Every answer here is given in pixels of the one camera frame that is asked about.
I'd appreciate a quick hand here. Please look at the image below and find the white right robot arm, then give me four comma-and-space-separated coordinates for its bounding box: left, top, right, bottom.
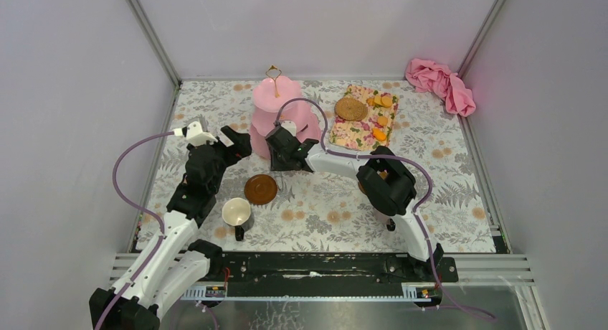
265, 126, 440, 281

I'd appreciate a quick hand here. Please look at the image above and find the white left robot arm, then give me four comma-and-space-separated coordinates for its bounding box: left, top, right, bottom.
89, 121, 252, 329

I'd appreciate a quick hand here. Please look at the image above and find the brown saucer left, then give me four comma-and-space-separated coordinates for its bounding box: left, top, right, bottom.
244, 174, 278, 205

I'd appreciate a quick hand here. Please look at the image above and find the pink three-tier cake stand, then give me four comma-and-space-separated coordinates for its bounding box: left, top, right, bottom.
250, 65, 321, 159

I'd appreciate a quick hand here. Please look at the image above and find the floral tablecloth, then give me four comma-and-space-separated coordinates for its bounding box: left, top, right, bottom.
134, 79, 498, 254

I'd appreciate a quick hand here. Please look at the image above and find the round woven brown coaster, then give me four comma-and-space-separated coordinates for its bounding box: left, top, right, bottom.
334, 97, 368, 121

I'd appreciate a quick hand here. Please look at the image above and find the floral rectangular serving tray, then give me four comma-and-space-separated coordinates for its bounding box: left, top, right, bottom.
328, 85, 399, 151

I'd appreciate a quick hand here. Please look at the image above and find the orange star cookie toy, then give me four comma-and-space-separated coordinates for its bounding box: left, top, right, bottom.
372, 128, 387, 141

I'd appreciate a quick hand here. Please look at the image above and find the small orange cookie toy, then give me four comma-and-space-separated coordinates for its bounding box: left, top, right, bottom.
376, 116, 389, 127

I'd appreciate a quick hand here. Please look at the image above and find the round orange cookie toy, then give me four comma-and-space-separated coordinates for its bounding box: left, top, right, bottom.
381, 96, 393, 108

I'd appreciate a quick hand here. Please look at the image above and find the crumpled pink cloth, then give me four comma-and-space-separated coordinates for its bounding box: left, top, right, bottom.
404, 58, 477, 117

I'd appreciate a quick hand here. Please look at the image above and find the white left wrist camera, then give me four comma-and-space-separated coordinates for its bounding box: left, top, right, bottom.
172, 120, 218, 146

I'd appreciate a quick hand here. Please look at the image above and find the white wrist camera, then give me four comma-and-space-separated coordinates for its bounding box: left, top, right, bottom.
172, 120, 218, 146
280, 121, 297, 136

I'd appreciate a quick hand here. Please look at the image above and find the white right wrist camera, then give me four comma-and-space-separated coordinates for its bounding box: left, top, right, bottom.
280, 121, 297, 136

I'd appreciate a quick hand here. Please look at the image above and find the cream mug black handle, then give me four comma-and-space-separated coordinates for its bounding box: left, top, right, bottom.
222, 197, 255, 242

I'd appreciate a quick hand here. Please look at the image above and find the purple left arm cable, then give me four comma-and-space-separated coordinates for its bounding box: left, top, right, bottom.
94, 131, 184, 330

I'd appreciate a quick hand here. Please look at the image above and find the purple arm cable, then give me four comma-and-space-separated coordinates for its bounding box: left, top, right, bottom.
94, 131, 184, 330
275, 98, 498, 323

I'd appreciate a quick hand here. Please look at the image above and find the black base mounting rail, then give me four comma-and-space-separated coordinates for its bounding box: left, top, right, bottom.
197, 251, 459, 299

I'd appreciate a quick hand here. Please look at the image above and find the mauve mug black handle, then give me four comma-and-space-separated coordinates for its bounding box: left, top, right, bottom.
374, 210, 396, 232

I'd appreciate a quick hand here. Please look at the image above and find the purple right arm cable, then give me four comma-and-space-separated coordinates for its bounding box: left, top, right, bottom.
275, 98, 498, 323

